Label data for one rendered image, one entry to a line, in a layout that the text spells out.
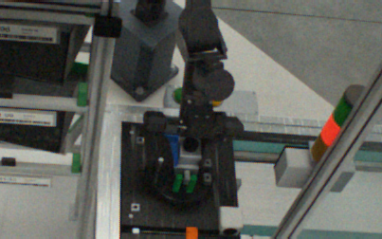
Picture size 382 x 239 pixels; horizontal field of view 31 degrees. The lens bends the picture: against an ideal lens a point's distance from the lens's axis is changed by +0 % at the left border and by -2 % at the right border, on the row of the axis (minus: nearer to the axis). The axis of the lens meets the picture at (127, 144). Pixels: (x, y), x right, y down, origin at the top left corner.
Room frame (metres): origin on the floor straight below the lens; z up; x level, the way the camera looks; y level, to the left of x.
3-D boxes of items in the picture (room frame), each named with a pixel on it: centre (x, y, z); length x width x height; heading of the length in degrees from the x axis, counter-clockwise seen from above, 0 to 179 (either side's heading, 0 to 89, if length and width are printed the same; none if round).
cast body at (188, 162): (0.76, -0.12, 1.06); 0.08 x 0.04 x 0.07; 9
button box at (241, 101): (0.99, -0.17, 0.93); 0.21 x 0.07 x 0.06; 99
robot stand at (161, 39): (1.12, 0.01, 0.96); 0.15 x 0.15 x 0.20; 55
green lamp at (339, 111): (0.68, -0.32, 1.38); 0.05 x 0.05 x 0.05
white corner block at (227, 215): (0.69, -0.23, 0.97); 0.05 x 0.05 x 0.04; 9
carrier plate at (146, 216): (0.77, -0.12, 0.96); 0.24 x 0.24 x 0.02; 9
